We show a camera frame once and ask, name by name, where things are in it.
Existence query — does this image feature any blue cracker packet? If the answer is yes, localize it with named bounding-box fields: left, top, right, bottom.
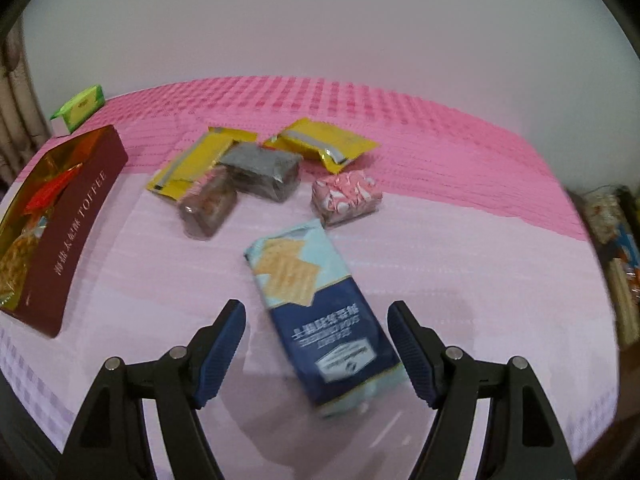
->
left=244, top=220, right=407, bottom=416

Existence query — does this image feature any brown clear candy packet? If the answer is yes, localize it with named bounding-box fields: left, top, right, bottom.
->
left=178, top=166, right=238, bottom=240

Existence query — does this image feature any pink white candy packet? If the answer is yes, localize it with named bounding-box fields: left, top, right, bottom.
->
left=311, top=170, right=383, bottom=226

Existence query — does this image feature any silver brown snack packet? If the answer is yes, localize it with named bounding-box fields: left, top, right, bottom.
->
left=219, top=142, right=303, bottom=203

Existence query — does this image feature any clear nut brittle packet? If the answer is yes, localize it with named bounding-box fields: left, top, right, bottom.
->
left=1, top=226, right=46, bottom=311

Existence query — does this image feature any red snack packet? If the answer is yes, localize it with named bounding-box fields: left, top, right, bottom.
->
left=23, top=162, right=82, bottom=214

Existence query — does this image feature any stack of books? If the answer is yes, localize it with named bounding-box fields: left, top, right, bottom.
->
left=605, top=258, right=639, bottom=350

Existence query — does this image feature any red toffee tin box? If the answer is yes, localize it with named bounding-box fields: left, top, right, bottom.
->
left=1, top=125, right=128, bottom=338

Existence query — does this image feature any floral ceramic teapot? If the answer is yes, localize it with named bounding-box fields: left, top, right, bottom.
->
left=584, top=192, right=622, bottom=244

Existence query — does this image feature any long yellow snack packet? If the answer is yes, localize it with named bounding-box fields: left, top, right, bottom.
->
left=146, top=127, right=258, bottom=202

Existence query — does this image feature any pink checkered tablecloth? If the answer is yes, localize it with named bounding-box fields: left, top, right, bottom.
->
left=1, top=76, right=618, bottom=479

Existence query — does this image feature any beige curtain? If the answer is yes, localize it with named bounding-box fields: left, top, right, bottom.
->
left=0, top=18, right=51, bottom=186

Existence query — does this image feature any green tissue box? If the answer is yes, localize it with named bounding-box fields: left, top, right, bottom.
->
left=50, top=84, right=105, bottom=138

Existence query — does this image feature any small yellow snack packet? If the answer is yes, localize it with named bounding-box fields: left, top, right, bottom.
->
left=262, top=118, right=378, bottom=174

